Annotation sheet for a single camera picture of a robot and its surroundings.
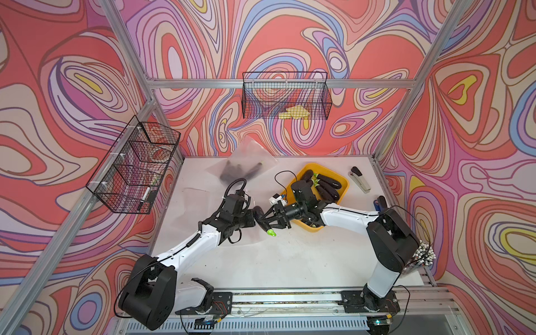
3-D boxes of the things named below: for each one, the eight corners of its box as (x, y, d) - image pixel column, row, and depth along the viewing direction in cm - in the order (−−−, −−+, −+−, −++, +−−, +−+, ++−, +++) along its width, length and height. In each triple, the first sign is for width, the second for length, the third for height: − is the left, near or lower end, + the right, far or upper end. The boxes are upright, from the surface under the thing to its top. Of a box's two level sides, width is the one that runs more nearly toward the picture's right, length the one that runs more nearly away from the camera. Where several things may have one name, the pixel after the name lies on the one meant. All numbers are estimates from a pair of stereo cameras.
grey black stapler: (366, 194, 105) (369, 189, 101) (347, 173, 114) (349, 168, 111) (372, 191, 106) (375, 186, 103) (353, 171, 115) (355, 165, 112)
